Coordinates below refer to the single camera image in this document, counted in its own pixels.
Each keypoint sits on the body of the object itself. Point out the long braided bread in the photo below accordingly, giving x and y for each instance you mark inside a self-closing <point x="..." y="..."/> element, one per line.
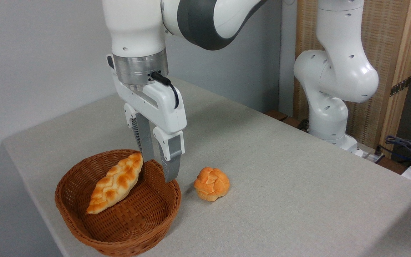
<point x="114" y="185"/>

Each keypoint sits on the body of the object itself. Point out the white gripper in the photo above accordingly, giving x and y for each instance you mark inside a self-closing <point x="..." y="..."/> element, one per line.
<point x="166" y="107"/>

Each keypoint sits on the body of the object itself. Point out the round bread roll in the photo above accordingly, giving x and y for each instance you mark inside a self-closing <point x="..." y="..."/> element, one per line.
<point x="211" y="184"/>

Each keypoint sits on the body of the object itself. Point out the brown wicker basket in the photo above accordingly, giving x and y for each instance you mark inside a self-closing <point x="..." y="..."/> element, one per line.
<point x="134" y="221"/>

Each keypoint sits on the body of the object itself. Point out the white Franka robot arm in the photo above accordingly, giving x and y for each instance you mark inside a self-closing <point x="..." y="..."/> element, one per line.
<point x="334" y="71"/>

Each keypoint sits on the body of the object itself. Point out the brown wooden platform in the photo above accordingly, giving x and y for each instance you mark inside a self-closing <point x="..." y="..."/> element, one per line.
<point x="278" y="116"/>

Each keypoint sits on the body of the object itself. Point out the wooden woven folding screen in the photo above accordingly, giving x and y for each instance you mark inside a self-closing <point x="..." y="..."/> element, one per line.
<point x="387" y="35"/>

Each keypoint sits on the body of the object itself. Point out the black screen hinge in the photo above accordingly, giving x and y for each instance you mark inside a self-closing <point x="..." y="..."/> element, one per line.
<point x="400" y="86"/>

